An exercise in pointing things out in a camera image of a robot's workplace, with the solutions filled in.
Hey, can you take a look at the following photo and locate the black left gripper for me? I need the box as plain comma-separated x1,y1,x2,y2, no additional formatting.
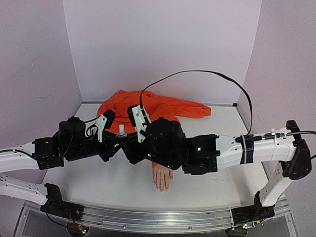
66,132,128,163

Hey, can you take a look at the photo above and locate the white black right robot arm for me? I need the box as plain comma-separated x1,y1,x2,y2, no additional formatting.
120,118,312,211

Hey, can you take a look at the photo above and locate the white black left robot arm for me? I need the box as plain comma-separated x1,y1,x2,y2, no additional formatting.
0,115,127,216

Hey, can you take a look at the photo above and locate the mannequin hand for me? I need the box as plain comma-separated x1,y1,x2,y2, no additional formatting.
153,164,174,194

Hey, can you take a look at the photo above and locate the orange hoodie sweatshirt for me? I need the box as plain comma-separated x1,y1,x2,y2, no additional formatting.
97,90,211,140

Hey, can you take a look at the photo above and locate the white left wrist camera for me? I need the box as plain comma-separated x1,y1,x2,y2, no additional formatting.
95,110,116,143

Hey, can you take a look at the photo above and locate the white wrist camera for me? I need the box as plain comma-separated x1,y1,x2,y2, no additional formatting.
127,105,151,143
95,110,116,143

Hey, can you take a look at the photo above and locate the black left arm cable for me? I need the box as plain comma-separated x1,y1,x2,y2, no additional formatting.
0,116,99,161

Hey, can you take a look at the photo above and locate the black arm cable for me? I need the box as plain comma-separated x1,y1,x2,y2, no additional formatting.
0,116,99,161
139,70,316,136

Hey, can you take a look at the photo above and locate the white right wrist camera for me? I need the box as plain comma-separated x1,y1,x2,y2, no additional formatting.
127,105,151,143

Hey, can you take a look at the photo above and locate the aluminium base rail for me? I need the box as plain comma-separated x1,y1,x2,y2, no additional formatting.
14,197,298,237

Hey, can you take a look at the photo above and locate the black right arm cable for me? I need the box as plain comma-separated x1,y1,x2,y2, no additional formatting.
139,70,316,136

